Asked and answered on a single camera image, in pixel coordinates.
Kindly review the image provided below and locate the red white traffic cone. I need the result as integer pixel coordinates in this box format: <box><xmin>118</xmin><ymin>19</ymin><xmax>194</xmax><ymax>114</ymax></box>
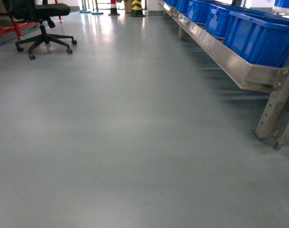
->
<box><xmin>108</xmin><ymin>0</ymin><xmax>120</xmax><ymax>16</ymax></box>

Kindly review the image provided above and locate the yellow black striped bollard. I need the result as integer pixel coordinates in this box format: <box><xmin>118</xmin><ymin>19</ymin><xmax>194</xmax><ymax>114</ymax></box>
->
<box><xmin>129</xmin><ymin>0</ymin><xmax>145</xmax><ymax>18</ymax></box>

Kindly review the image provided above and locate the black office chair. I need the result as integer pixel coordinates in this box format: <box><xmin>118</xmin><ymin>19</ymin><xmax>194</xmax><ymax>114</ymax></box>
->
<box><xmin>3</xmin><ymin>0</ymin><xmax>77</xmax><ymax>60</ymax></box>

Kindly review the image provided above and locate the blue plastic crate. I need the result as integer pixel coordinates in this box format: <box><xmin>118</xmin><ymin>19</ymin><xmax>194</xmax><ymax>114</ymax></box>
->
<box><xmin>223</xmin><ymin>11</ymin><xmax>289</xmax><ymax>67</ymax></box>
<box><xmin>204</xmin><ymin>3</ymin><xmax>265</xmax><ymax>38</ymax></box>

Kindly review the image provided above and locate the steel roller conveyor rack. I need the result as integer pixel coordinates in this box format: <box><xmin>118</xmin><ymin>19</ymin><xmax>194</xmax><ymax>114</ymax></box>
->
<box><xmin>158</xmin><ymin>0</ymin><xmax>289</xmax><ymax>151</ymax></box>

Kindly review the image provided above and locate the blue plastic crate far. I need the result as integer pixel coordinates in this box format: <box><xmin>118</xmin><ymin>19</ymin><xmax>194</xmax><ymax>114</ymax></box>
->
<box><xmin>204</xmin><ymin>3</ymin><xmax>265</xmax><ymax>38</ymax></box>

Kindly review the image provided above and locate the red metal frame table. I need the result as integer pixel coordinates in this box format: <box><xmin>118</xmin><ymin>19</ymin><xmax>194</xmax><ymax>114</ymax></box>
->
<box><xmin>0</xmin><ymin>0</ymin><xmax>59</xmax><ymax>38</ymax></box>

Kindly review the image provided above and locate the blue plastic crate near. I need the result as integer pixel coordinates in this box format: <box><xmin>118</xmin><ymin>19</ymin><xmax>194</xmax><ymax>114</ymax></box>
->
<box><xmin>223</xmin><ymin>11</ymin><xmax>289</xmax><ymax>67</ymax></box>

